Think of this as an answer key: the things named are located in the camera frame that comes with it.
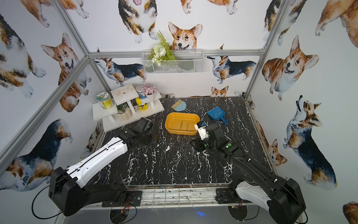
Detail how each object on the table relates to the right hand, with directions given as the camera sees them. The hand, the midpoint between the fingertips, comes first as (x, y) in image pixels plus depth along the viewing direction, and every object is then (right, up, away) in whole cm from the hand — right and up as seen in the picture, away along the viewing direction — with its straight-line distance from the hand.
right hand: (195, 137), depth 78 cm
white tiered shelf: (-46, +25, +16) cm, 55 cm away
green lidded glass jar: (-58, +21, +12) cm, 63 cm away
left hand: (-23, +1, +4) cm, 23 cm away
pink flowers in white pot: (-30, +28, +14) cm, 44 cm away
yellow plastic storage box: (-9, +5, +28) cm, 30 cm away
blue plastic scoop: (+20, +12, +34) cm, 42 cm away
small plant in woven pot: (-51, +13, +25) cm, 58 cm away
